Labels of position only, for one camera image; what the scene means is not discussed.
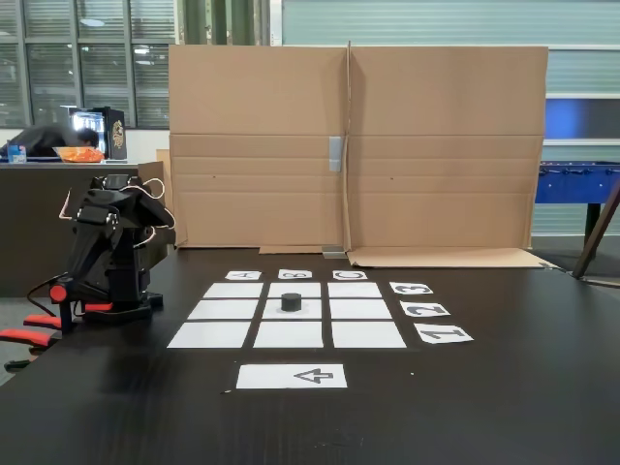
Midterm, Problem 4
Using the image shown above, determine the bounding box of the white blank grid sheet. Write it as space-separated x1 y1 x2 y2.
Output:
167 322 252 349
327 282 384 298
267 282 322 298
187 299 260 321
262 298 323 321
253 321 325 349
331 321 407 349
329 298 393 321
202 282 264 298

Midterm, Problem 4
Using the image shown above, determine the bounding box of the small brown cardboard sheet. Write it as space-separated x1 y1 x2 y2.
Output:
138 149 176 248

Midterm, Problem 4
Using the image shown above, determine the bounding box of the bowl of orange snacks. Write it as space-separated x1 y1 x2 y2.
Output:
52 146 106 164

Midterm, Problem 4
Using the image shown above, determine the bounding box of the black clamp with red knob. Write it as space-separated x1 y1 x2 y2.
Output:
47 276 117 335

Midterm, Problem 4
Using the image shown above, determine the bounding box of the dark brown counter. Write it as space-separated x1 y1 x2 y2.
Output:
0 162 166 297

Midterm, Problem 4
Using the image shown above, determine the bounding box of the black mini fridge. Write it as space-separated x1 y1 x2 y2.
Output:
69 106 128 161

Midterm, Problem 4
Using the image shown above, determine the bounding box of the person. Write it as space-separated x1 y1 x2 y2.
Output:
0 124 101 159

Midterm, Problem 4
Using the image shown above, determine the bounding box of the large brown cardboard panel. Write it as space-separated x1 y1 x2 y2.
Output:
168 44 351 255

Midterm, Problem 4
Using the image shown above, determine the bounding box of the white arrow paper sheet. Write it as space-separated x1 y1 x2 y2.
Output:
235 363 349 389

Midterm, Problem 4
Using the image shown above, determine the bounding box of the paper label number 3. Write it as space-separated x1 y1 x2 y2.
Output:
388 281 434 295

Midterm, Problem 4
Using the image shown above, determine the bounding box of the paper label number 2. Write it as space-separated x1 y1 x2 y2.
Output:
399 301 451 319

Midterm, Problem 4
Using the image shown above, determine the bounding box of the paper label number 1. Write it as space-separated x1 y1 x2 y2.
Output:
414 325 475 345

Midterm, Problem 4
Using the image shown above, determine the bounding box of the large cardboard panel with flap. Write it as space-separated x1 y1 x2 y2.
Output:
344 41 553 268

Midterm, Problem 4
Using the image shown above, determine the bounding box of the blue foosball table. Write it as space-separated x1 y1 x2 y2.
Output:
535 161 620 248

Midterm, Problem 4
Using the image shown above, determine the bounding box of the brown wooden stand leg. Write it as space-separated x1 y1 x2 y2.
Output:
571 183 620 280

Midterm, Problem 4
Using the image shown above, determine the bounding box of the white pink robot cable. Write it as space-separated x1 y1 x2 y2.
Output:
58 176 174 248

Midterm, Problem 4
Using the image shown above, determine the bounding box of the red clamp handle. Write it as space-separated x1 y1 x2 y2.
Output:
0 327 52 349
22 313 63 329

